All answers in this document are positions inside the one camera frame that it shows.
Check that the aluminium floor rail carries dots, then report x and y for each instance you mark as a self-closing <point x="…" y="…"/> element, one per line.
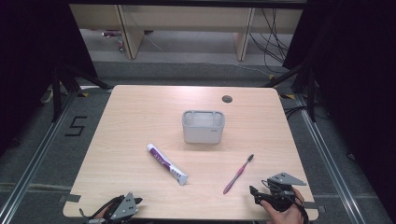
<point x="34" y="161"/>
<point x="330" y="161"/>

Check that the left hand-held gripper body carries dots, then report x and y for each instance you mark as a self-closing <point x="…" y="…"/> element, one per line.
<point x="124" y="207"/>

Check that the grey tape piece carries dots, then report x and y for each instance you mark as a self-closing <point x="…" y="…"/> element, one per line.
<point x="70" y="198"/>
<point x="313" y="206"/>

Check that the light wooden desk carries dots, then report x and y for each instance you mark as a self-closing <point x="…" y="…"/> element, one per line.
<point x="186" y="18"/>

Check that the white purple toothpaste tube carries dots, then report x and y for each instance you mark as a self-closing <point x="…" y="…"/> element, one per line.
<point x="168" y="165"/>

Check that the black metal stand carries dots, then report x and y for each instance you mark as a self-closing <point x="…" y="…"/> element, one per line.
<point x="59" y="90"/>
<point x="308" y="90"/>

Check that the person's right hand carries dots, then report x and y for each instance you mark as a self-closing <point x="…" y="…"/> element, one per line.
<point x="286" y="214"/>

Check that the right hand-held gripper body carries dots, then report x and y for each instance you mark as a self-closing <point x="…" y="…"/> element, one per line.
<point x="281" y="183"/>

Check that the pink item on floor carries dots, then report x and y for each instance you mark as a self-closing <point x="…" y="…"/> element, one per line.
<point x="111" y="33"/>

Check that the grey plastic holder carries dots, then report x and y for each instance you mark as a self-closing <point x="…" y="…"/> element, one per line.
<point x="202" y="132"/>

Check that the pink toothbrush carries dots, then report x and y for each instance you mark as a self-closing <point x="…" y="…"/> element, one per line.
<point x="236" y="176"/>

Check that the yellow black tape piece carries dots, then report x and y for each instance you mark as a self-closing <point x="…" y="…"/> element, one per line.
<point x="83" y="94"/>
<point x="288" y="96"/>

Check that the black curtain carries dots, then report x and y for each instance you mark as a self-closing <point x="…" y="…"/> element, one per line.
<point x="358" y="77"/>
<point x="34" y="46"/>

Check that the person's left hand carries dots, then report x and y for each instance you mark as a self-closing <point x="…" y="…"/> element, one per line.
<point x="101" y="214"/>

